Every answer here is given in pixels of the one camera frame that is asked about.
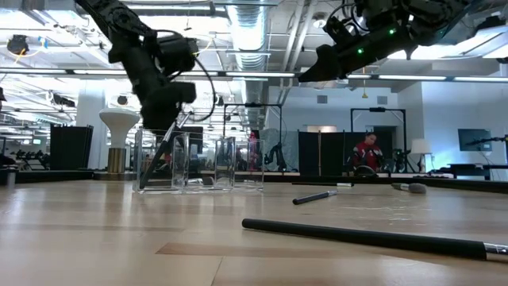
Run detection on black room divider panels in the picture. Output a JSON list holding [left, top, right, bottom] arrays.
[[298, 130, 394, 178]]

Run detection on dark wall monitor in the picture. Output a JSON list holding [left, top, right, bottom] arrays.
[[458, 129, 493, 153]]

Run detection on black metal rig frame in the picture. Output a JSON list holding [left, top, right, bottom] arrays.
[[350, 106, 408, 174], [222, 102, 283, 174]]

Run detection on small black marker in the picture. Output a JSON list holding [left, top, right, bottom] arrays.
[[292, 190, 338, 206]]

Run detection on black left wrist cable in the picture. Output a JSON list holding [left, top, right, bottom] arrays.
[[152, 28, 217, 123]]

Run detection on clear acrylic organizer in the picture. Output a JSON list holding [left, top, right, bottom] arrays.
[[133, 127, 265, 195]]

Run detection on white mushroom lamp gold base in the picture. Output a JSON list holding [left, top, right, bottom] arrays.
[[98, 107, 140, 175]]

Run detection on black background table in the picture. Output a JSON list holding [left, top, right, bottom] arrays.
[[428, 162, 508, 180]]

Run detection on black folding partition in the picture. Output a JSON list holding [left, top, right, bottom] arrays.
[[50, 125, 94, 172]]

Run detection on black aluminium table frame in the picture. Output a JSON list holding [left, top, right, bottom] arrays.
[[0, 169, 508, 195]]

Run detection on silver ventilation duct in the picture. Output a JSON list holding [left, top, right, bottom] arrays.
[[226, 0, 267, 128]]

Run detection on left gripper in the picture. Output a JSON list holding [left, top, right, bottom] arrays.
[[125, 62, 198, 133]]

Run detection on medium black makeup brush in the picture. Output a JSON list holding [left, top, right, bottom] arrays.
[[138, 112, 194, 190]]

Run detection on large fluffy makeup brush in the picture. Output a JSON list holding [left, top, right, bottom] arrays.
[[391, 182, 428, 195]]

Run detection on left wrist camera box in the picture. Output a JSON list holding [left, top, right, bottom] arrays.
[[157, 33, 199, 79]]

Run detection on black ceiling cable reel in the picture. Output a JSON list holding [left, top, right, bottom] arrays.
[[6, 34, 30, 56]]

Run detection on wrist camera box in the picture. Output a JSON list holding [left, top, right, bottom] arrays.
[[157, 33, 199, 79], [323, 14, 360, 43]]

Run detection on long ceiling light bar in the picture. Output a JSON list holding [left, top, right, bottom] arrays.
[[0, 68, 508, 83]]

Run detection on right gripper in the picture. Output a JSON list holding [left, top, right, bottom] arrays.
[[298, 21, 418, 83]]

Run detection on person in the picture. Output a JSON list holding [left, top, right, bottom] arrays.
[[351, 132, 384, 176]]

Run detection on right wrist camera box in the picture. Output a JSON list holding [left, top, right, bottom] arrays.
[[323, 14, 360, 43]]

